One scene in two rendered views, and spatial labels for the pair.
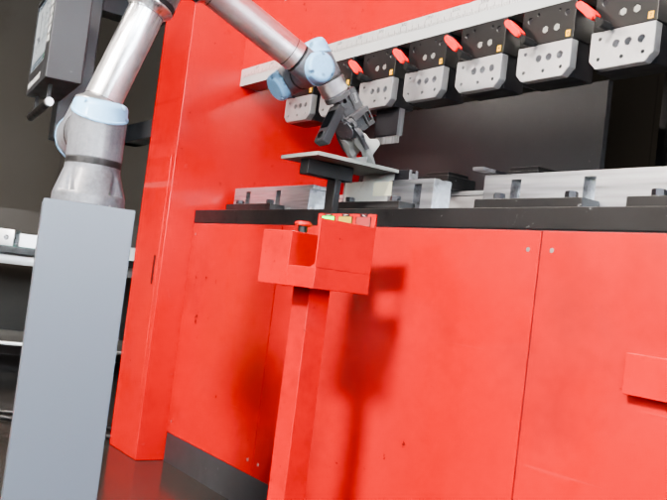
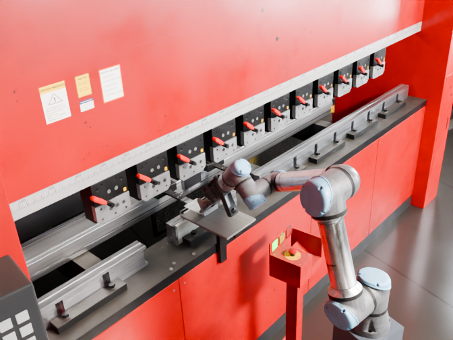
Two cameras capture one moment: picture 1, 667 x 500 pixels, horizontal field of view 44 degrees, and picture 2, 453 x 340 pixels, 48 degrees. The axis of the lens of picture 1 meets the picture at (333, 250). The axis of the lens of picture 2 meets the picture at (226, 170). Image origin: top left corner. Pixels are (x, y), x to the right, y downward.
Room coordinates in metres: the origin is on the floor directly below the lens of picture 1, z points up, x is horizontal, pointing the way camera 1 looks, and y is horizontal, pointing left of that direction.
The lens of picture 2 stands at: (2.53, 1.78, 2.19)
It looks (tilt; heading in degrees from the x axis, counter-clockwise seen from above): 28 degrees down; 258
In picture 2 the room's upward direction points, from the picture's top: 3 degrees counter-clockwise
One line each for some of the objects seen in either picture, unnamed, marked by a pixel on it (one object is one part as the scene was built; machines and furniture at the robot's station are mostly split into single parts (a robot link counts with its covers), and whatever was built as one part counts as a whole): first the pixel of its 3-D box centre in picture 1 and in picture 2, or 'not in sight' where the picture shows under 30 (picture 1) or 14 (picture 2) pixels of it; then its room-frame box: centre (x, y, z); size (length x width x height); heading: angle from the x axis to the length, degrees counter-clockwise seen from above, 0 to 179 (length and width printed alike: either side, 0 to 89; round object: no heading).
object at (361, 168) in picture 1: (339, 164); (218, 218); (2.21, 0.01, 1.00); 0.26 x 0.18 x 0.01; 125
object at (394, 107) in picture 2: not in sight; (391, 108); (0.78, -1.09, 0.89); 0.30 x 0.05 x 0.03; 35
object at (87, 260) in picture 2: not in sight; (65, 256); (2.88, -0.17, 0.81); 0.64 x 0.08 x 0.14; 125
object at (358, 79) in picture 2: not in sight; (356, 70); (1.16, -0.89, 1.26); 0.15 x 0.09 x 0.17; 35
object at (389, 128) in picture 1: (388, 127); (191, 179); (2.29, -0.11, 1.13); 0.10 x 0.02 x 0.10; 35
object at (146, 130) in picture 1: (126, 128); not in sight; (3.20, 0.86, 1.17); 0.40 x 0.24 x 0.07; 35
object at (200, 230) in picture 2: (370, 207); (210, 227); (2.23, -0.09, 0.89); 0.30 x 0.05 x 0.03; 35
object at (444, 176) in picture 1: (428, 179); (170, 191); (2.38, -0.25, 1.01); 0.26 x 0.12 x 0.05; 125
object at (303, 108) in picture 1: (310, 98); (104, 194); (2.64, 0.13, 1.26); 0.15 x 0.09 x 0.17; 35
